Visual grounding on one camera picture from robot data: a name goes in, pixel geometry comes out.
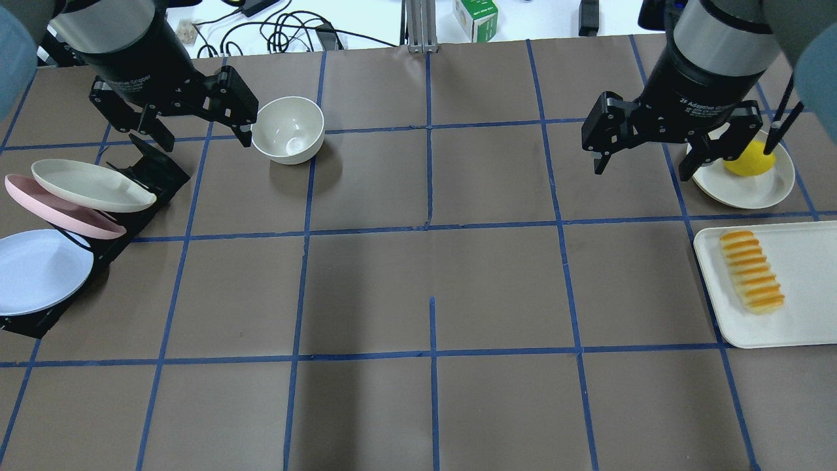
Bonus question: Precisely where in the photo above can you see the blue plate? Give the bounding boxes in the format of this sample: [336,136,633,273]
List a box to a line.
[1,229,95,317]

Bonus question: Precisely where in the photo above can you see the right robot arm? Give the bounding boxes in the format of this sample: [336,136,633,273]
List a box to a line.
[581,1,836,181]

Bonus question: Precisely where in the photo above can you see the cream plate under lemon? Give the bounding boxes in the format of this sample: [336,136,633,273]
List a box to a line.
[692,131,796,209]

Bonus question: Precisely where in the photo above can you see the aluminium frame post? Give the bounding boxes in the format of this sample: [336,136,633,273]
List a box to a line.
[401,1,437,54]

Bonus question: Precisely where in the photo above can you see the black plate rack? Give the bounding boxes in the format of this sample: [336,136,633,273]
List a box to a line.
[2,137,190,339]

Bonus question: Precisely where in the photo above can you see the green white box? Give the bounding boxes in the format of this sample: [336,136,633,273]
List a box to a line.
[453,1,499,43]

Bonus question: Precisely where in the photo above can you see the white rectangular tray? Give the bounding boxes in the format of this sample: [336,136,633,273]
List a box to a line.
[693,221,836,349]

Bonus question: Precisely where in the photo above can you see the black power adapter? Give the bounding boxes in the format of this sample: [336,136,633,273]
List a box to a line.
[314,23,345,51]

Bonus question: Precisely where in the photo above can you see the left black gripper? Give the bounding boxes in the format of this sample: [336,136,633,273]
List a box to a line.
[77,18,259,152]

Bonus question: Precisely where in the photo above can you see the white bowl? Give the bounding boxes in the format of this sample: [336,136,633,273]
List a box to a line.
[251,96,325,165]

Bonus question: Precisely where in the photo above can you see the black cables on desk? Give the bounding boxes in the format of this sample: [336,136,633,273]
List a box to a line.
[192,0,398,58]

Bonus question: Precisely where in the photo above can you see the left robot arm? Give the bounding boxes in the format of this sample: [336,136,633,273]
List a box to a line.
[2,1,259,151]

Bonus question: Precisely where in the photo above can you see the pink plate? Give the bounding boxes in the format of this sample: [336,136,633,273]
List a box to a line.
[4,174,128,239]

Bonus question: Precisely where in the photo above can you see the cream plate in rack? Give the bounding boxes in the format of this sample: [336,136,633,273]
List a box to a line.
[31,159,158,213]

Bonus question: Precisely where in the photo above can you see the yellow lemon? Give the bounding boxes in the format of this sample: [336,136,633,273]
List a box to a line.
[723,140,776,178]

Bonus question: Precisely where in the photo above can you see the striped bread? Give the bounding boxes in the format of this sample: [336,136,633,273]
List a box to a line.
[719,230,785,314]

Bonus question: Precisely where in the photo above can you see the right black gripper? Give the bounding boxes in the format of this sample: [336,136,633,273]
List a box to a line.
[582,46,763,182]

